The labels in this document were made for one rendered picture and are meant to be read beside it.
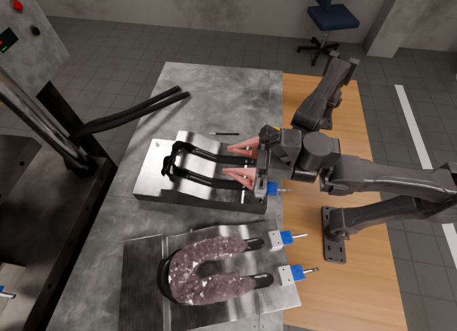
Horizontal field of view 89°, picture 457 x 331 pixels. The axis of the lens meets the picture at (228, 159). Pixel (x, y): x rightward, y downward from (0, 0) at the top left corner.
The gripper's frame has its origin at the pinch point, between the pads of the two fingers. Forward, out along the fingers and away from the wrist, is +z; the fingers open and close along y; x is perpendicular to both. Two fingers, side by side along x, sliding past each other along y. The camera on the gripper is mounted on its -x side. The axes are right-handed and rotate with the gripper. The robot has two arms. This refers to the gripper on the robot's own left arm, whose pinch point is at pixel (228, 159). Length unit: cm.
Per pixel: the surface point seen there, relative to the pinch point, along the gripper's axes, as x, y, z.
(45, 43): 1, -41, 75
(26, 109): 2, -10, 62
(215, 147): 30.7, -24.6, 10.0
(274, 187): 29.6, -9.8, -14.3
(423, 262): 122, -18, -125
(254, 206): 32.9, -2.7, -8.2
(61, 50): 7, -46, 76
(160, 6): 92, -276, 136
